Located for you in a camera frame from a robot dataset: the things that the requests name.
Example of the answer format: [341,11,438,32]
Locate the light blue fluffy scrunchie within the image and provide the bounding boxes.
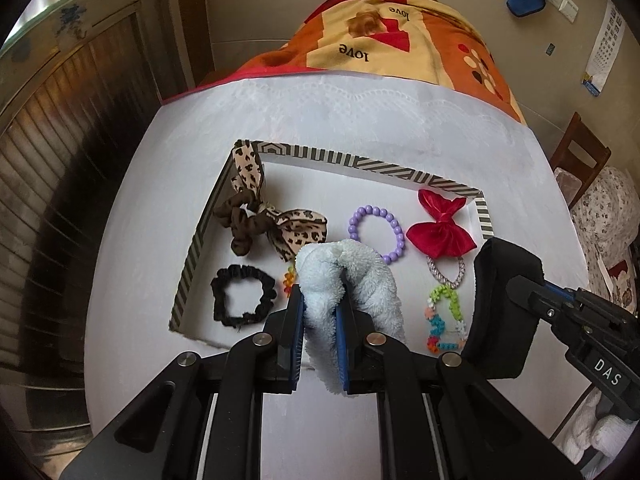
[295,240,406,394]

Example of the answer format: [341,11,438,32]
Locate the black velvet scrunchie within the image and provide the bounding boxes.
[462,237,544,379]

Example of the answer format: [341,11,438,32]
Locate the purple bead bracelet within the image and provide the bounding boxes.
[347,204,407,267]

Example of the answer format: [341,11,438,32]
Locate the striped white jewelry tray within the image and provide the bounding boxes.
[168,140,494,350]

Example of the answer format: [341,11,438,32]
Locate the leopard print bow scrunchie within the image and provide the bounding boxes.
[213,140,328,262]

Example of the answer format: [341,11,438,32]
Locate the floral fabric pile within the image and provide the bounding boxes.
[570,166,639,313]

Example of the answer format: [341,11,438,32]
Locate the pink braided hair band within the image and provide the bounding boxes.
[425,256,466,289]

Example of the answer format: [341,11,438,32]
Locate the red satin bow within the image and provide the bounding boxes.
[406,190,476,260]

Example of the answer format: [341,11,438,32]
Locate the wooden chair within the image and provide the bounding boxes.
[550,112,612,209]

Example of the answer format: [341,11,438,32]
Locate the orange love print blanket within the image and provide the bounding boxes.
[162,0,528,126]

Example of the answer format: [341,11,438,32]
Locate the wooden slatted door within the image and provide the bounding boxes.
[1,0,192,469]

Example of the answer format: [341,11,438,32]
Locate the rainbow bead bracelet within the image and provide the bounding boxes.
[281,264,300,299]

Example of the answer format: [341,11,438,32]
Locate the colourful plastic bead bracelet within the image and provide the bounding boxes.
[423,283,470,357]

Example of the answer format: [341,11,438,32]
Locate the wall calendar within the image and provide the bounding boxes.
[582,0,626,96]

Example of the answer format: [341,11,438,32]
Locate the white wall switch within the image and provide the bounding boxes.
[548,0,579,23]

